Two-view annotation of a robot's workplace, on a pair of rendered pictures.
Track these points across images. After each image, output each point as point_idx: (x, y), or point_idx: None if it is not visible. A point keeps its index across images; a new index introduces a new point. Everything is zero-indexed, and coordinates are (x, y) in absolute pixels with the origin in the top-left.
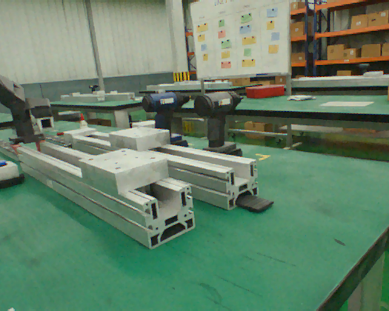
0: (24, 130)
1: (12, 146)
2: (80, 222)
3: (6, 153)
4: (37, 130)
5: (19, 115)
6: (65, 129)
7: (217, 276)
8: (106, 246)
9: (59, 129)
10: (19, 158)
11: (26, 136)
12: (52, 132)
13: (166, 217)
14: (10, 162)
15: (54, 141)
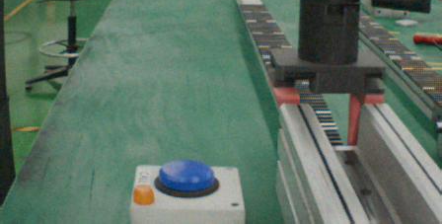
0: (327, 42)
1: (273, 89)
2: None
3: (266, 76)
4: (368, 9)
5: None
6: (434, 27)
7: None
8: None
9: (419, 22)
10: (279, 146)
11: (326, 66)
12: (404, 26)
13: None
14: (231, 178)
15: (405, 75)
